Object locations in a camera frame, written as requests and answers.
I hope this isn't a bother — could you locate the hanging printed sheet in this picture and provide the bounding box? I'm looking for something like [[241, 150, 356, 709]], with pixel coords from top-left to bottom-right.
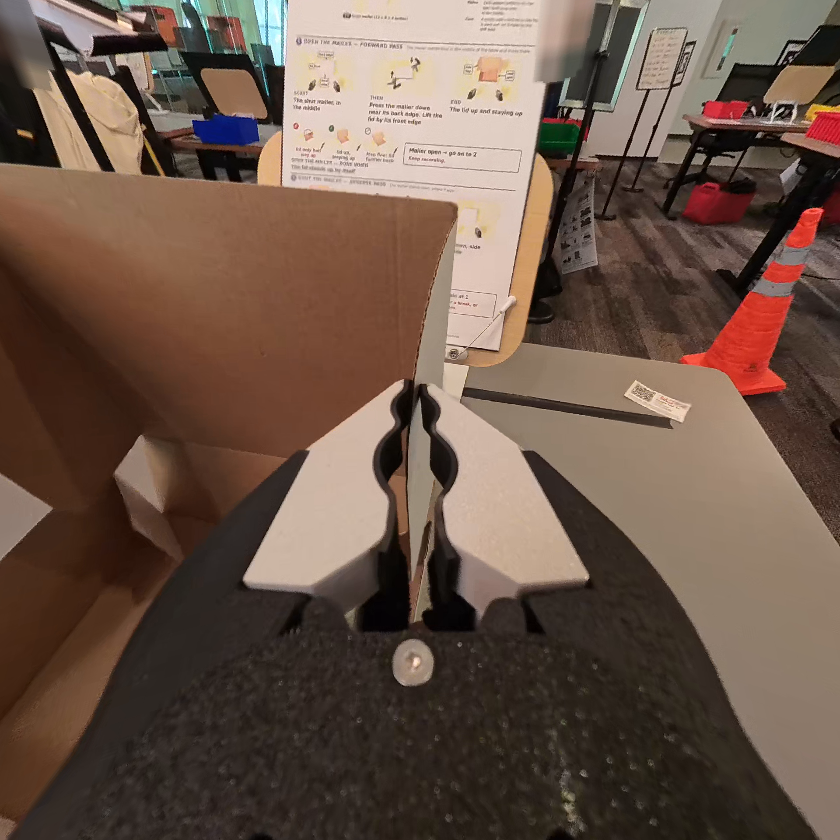
[[560, 177, 599, 275]]

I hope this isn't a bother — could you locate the white cord with clip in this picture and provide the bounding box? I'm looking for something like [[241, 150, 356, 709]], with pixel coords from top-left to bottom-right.
[[448, 295, 518, 362]]

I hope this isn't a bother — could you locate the white label sticker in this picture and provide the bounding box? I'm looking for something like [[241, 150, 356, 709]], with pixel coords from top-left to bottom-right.
[[623, 381, 692, 423]]

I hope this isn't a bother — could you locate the green plastic bin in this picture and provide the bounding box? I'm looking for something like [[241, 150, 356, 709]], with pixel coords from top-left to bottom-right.
[[538, 120, 582, 155]]

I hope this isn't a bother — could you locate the black chair with wooden back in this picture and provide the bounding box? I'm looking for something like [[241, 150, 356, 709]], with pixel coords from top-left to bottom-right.
[[180, 51, 271, 124], [718, 62, 840, 122]]

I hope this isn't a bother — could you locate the red plastic bin on floor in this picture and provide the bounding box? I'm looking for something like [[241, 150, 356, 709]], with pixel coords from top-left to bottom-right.
[[682, 182, 756, 225]]

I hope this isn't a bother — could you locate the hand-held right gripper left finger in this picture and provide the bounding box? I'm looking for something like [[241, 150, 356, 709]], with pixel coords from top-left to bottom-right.
[[243, 379, 413, 615]]

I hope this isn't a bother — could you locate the orange traffic cone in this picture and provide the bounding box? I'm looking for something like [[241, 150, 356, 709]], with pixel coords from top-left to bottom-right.
[[680, 208, 825, 396]]

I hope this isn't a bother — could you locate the dark board easel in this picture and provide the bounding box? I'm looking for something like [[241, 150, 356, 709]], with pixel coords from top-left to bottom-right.
[[558, 0, 651, 221]]

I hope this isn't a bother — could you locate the light wooden chair back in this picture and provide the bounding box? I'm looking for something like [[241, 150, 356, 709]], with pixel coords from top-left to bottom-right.
[[257, 131, 554, 368]]

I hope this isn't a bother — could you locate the whiteboard sign stand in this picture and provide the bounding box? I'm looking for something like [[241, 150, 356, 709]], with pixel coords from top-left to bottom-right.
[[622, 28, 690, 194]]

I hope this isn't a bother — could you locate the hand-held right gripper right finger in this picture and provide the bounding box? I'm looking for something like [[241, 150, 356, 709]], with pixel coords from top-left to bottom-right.
[[419, 382, 590, 623]]

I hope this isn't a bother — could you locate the white instruction poster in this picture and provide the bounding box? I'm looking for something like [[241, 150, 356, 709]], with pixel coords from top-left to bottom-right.
[[281, 0, 549, 355]]

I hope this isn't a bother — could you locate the black clothes rack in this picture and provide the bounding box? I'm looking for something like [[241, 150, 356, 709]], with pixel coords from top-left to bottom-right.
[[36, 0, 168, 177]]

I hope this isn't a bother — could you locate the beige jacket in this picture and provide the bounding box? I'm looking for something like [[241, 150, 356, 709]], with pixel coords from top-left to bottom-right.
[[33, 69, 145, 175]]

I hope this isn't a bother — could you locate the wooden table with black legs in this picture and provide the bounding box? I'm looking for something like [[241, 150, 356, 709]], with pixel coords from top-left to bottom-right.
[[663, 113, 809, 221], [734, 131, 840, 298], [169, 134, 265, 182]]

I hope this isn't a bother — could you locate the brown cardboard box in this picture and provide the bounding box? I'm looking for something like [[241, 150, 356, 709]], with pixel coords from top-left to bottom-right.
[[0, 163, 470, 823]]

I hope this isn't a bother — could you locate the blue plastic bin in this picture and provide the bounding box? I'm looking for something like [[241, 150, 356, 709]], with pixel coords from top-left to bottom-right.
[[192, 115, 261, 145]]

